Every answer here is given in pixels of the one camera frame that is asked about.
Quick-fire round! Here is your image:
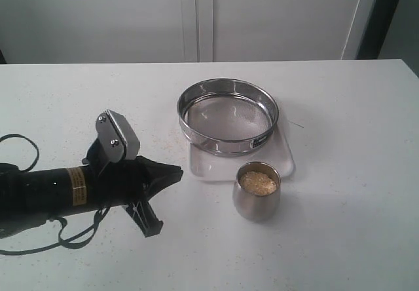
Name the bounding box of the stainless steel cup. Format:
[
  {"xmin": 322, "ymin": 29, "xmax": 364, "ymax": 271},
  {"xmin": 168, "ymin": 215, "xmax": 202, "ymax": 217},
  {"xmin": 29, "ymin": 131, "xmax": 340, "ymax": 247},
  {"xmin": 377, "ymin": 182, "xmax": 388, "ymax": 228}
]
[{"xmin": 232, "ymin": 161, "xmax": 281, "ymax": 222}]

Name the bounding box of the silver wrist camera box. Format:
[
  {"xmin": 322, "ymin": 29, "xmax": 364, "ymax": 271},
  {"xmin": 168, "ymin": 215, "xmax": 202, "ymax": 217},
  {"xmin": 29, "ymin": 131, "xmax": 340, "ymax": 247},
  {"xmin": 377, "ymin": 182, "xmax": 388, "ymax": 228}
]
[{"xmin": 96, "ymin": 109, "xmax": 140, "ymax": 163}]

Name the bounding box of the grain mixture of rice and millet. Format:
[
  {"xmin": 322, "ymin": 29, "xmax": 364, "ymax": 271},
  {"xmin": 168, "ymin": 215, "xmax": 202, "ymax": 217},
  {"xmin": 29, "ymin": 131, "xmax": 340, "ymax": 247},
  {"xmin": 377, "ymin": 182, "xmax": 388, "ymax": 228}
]
[{"xmin": 239, "ymin": 171, "xmax": 277, "ymax": 196}]

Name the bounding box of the round stainless steel sieve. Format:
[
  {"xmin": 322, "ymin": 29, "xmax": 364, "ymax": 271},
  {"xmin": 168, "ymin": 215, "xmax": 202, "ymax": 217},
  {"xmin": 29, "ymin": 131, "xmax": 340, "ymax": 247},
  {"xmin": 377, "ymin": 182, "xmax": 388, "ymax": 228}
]
[{"xmin": 177, "ymin": 78, "xmax": 280, "ymax": 157}]

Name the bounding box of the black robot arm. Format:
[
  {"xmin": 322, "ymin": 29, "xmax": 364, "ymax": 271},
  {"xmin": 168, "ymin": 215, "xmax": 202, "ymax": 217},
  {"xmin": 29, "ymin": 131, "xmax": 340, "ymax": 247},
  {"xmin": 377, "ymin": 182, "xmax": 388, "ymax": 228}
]
[{"xmin": 1, "ymin": 140, "xmax": 183, "ymax": 238}]

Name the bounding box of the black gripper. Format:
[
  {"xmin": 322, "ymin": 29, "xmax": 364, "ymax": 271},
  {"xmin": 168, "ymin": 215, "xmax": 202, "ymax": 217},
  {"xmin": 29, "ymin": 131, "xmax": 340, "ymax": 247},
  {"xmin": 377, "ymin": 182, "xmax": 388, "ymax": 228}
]
[{"xmin": 81, "ymin": 139, "xmax": 183, "ymax": 237}]

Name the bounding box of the white square plastic tray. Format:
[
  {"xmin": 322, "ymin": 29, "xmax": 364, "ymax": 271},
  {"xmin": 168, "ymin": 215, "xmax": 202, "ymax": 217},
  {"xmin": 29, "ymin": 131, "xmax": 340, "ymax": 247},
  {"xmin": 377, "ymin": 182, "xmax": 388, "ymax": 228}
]
[{"xmin": 189, "ymin": 124, "xmax": 295, "ymax": 183}]

